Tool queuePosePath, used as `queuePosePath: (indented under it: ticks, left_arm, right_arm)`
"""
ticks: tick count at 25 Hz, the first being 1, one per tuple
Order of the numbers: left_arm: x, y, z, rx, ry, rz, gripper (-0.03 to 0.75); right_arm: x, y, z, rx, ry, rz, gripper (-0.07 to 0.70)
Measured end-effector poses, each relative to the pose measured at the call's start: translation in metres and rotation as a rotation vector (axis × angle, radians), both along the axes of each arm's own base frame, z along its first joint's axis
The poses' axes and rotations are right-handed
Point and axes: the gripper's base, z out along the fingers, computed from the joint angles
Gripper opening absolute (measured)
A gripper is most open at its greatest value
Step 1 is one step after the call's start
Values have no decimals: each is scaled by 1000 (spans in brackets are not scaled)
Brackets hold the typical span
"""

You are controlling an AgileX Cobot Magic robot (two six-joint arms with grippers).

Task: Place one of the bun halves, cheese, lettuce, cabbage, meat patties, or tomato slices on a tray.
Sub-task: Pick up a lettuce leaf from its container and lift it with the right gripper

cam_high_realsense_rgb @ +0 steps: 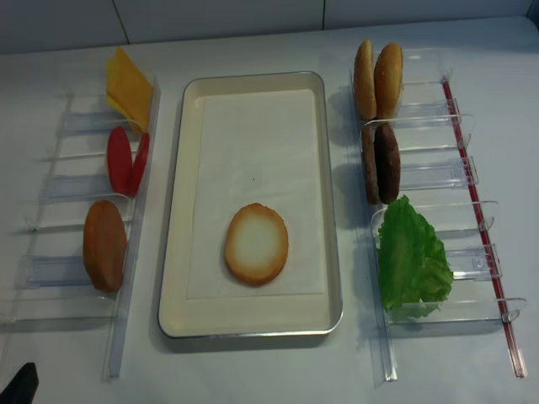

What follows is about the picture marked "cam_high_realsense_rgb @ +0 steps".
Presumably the left brown meat patty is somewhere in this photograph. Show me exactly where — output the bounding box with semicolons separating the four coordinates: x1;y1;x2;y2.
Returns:
361;126;380;205

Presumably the right dark meat patty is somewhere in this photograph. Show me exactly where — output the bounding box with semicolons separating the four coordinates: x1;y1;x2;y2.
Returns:
374;123;401;205

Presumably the right red tomato slice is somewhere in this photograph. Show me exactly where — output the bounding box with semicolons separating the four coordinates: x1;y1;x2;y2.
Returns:
128;133;150;197

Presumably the red tomato slice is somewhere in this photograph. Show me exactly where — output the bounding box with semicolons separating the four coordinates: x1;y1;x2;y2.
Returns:
106;126;132;195
128;133;150;197

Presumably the left red tomato slice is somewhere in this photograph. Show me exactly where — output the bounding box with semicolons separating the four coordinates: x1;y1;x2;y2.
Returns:
106;126;132;195

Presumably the green lettuce leaf in rack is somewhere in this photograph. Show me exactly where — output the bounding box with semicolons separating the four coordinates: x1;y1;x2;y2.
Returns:
377;195;454;322

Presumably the yellow cheese slice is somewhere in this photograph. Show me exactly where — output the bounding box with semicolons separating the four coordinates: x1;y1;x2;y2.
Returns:
106;60;127;117

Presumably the orange cheese slice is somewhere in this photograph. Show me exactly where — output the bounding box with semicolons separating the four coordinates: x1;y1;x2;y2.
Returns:
106;46;153;133

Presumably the toasted bun slice on tray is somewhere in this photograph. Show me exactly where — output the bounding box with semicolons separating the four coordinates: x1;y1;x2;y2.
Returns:
225;203;289;286

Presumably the cream rectangular metal tray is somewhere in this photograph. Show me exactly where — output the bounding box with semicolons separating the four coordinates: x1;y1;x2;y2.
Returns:
157;72;343;338

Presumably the left sesame bun top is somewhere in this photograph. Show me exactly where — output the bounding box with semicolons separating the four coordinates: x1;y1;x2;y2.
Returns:
353;40;376;121

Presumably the sesame bun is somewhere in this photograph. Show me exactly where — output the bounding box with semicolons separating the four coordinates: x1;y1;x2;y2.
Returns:
353;40;376;121
374;43;403;119

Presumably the brown bun bottom in rack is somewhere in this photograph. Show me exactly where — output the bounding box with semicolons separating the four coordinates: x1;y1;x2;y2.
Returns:
83;200;127;293

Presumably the right clear acrylic rack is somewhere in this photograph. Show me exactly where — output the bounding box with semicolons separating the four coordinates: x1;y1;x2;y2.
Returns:
356;56;527;381

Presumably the clear acrylic rack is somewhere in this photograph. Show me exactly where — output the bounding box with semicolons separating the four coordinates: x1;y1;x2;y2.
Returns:
1;82;155;379
356;56;527;381

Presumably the right sesame bun top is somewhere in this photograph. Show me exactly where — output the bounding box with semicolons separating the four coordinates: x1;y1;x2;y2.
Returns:
374;43;403;119

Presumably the left clear acrylic rack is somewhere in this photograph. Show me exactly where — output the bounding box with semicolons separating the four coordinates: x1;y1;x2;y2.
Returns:
1;82;155;379

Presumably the black object bottom left corner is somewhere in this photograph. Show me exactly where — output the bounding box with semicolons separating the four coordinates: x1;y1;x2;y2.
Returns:
0;362;39;404

